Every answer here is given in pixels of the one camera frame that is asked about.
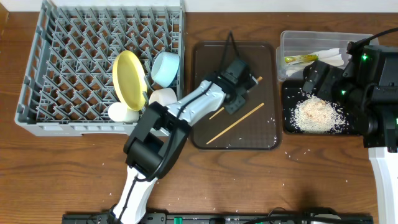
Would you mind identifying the white paper napkin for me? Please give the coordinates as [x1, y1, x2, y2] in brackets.
[285, 48, 345, 77]

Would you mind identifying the wooden chopstick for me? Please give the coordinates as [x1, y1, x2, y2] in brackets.
[209, 77, 263, 120]
[206, 103, 265, 145]

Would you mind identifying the green orange snack wrapper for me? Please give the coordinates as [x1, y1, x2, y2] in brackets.
[284, 54, 318, 65]

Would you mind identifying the light blue bowl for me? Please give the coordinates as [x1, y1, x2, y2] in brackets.
[151, 52, 180, 88]

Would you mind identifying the pink white bowl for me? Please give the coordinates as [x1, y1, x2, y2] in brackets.
[149, 88, 177, 106]

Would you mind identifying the yellow plate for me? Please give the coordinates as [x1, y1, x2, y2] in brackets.
[112, 50, 147, 111]

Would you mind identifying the white paper cup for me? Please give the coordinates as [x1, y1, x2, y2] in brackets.
[108, 102, 139, 123]

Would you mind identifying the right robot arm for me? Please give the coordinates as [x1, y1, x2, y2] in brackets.
[303, 43, 397, 223]

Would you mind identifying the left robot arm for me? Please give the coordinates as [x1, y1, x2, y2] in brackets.
[107, 58, 258, 223]

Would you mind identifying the pile of rice waste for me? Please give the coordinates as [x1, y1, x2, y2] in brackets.
[294, 94, 345, 133]

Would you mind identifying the black waste tray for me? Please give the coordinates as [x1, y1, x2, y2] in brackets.
[282, 80, 359, 136]

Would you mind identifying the dark brown serving tray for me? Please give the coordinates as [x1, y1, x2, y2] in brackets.
[191, 41, 282, 150]

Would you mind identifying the clear plastic bin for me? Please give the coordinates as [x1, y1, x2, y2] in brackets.
[276, 30, 370, 82]

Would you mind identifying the grey dish rack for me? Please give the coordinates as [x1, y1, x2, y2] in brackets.
[14, 1, 185, 136]

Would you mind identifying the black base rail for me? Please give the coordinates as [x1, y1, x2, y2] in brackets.
[61, 213, 374, 224]

